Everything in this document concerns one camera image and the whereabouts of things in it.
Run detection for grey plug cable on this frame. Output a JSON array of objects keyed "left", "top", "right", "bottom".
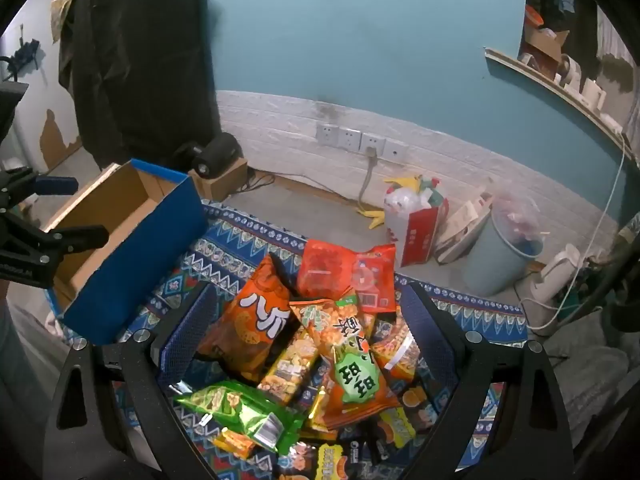
[{"left": 357, "top": 147, "right": 379, "bottom": 211}]

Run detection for clear orange snack packet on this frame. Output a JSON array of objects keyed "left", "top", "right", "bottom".
[{"left": 372, "top": 315, "right": 426, "bottom": 381}]

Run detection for orange and green snack packet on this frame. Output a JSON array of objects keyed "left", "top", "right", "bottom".
[{"left": 290, "top": 287, "right": 401, "bottom": 431}]

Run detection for gold snack packet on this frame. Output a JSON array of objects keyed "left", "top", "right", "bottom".
[{"left": 305, "top": 385, "right": 341, "bottom": 443}]

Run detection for black umbrella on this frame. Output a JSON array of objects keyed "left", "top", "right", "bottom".
[{"left": 0, "top": 39, "right": 42, "bottom": 81}]

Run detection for black speaker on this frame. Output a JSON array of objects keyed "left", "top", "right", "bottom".
[{"left": 172, "top": 132, "right": 241, "bottom": 178}]

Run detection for small brown cardboard box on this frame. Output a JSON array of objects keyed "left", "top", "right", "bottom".
[{"left": 187, "top": 157, "right": 249, "bottom": 202}]

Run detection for white cable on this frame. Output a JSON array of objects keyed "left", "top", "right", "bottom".
[{"left": 520, "top": 145, "right": 629, "bottom": 331}]

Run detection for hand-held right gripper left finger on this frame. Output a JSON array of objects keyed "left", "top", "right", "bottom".
[{"left": 42, "top": 283, "right": 221, "bottom": 480}]

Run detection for black floor cable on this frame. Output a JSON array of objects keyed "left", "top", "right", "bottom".
[{"left": 240, "top": 170, "right": 361, "bottom": 207}]

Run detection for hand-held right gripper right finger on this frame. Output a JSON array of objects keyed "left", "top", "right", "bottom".
[{"left": 395, "top": 283, "right": 576, "bottom": 480}]

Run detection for black and orange snack packet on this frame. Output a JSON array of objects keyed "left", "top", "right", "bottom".
[{"left": 370, "top": 385, "right": 441, "bottom": 461}]

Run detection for blue patterned blanket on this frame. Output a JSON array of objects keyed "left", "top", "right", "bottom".
[{"left": 45, "top": 200, "right": 531, "bottom": 480}]

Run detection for small orange snack packet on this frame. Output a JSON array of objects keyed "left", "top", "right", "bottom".
[{"left": 215, "top": 427, "right": 257, "bottom": 459}]

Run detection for blue cardboard box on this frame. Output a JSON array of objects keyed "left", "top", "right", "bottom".
[{"left": 45, "top": 159, "right": 210, "bottom": 346}]

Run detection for wooden wall shelf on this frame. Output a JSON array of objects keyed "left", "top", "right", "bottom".
[{"left": 484, "top": 47, "right": 640, "bottom": 161}]

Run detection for white peeling door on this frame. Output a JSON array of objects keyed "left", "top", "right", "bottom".
[{"left": 0, "top": 0, "right": 85, "bottom": 172}]

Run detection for flattened cardboard pieces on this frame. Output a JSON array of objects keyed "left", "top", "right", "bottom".
[{"left": 435, "top": 187, "right": 496, "bottom": 264}]

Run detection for light blue bin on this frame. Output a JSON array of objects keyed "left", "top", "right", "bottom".
[{"left": 460, "top": 200, "right": 545, "bottom": 297}]

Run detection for red and white trash bag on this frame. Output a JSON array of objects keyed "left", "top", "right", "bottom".
[{"left": 384, "top": 174, "right": 450, "bottom": 268}]

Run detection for cardboard box on shelf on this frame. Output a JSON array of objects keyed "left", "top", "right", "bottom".
[{"left": 520, "top": 25, "right": 571, "bottom": 79}]

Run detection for banana peel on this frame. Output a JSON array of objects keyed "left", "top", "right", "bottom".
[{"left": 356, "top": 205, "right": 387, "bottom": 231}]

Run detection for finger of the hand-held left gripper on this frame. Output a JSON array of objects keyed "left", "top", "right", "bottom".
[
  {"left": 45, "top": 225, "right": 109, "bottom": 261},
  {"left": 0, "top": 169, "right": 79, "bottom": 213}
]

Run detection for hanging dark cloth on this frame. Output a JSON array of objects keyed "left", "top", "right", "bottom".
[{"left": 59, "top": 0, "right": 223, "bottom": 171}]

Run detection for white kettle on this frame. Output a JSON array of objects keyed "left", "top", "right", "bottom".
[{"left": 515, "top": 244, "right": 586, "bottom": 312}]

